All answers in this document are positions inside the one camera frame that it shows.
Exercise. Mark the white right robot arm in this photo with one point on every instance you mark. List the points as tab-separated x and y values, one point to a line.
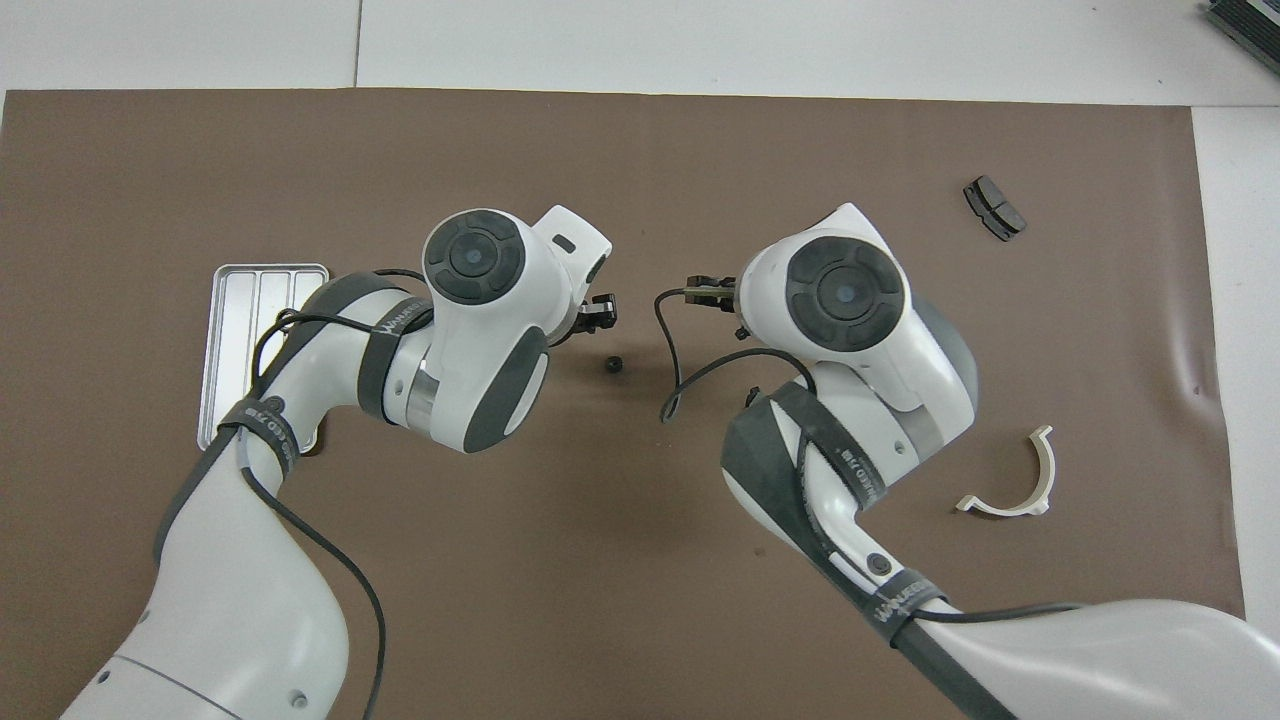
1100	650

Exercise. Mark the silver metal tray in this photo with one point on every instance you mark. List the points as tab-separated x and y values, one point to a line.
235	330

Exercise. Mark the brown table mat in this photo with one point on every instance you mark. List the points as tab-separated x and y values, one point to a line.
600	150

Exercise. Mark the grey ribbed device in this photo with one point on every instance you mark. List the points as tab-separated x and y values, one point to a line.
1250	25

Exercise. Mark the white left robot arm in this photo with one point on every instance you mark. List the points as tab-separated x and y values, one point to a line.
240	600

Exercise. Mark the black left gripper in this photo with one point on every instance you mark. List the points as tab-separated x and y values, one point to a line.
585	322

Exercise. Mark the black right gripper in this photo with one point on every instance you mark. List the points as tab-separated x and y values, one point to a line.
730	298

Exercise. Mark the white curved plastic bracket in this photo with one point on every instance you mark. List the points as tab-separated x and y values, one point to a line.
1048	465

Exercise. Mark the thick dark grey brake pad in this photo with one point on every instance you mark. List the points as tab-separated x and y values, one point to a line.
995	207

